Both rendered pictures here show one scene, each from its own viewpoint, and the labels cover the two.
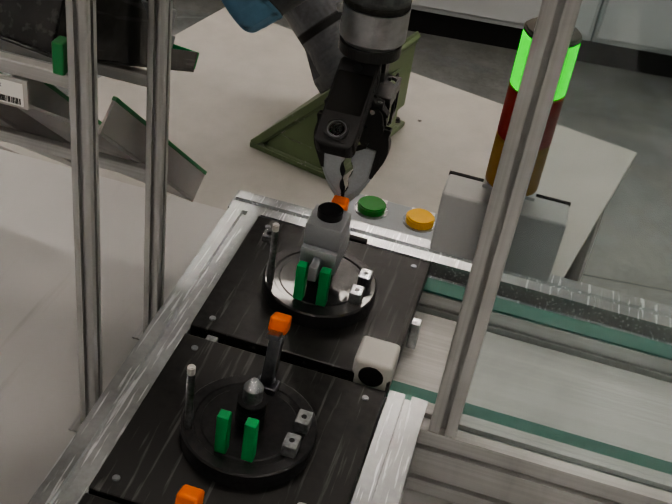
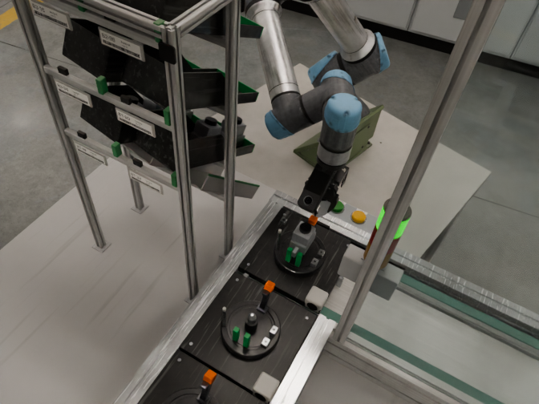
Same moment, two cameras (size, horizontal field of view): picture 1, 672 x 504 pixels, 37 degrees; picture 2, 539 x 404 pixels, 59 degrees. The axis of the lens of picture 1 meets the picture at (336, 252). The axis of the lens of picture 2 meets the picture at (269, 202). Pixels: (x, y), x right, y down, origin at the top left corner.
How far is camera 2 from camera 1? 37 cm
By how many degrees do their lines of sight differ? 16
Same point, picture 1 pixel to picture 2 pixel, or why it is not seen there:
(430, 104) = (388, 132)
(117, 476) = (191, 343)
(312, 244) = (295, 240)
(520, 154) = (375, 256)
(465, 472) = (347, 357)
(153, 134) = (227, 186)
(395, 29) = (342, 158)
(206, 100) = not seen: hidden behind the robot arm
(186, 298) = (240, 249)
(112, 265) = (217, 215)
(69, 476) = (173, 337)
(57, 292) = not seen: hidden behind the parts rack
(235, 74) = not seen: hidden behind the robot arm
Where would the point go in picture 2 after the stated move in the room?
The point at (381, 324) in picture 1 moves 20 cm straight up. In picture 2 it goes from (324, 277) to (338, 232)
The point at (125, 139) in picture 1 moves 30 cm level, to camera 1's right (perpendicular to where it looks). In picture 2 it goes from (214, 187) to (333, 225)
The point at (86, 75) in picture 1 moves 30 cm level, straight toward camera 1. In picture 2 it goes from (184, 190) to (156, 333)
